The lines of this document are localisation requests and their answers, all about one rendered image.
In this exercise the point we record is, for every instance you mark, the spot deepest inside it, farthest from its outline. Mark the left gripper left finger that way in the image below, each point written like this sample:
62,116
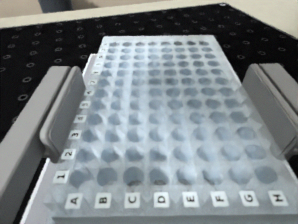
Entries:
40,131

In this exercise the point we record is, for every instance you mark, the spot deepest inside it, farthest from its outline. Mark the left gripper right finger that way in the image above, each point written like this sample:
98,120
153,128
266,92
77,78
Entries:
274,94

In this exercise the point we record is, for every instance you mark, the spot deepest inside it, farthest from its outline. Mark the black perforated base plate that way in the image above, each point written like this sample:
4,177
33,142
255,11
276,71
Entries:
27,52

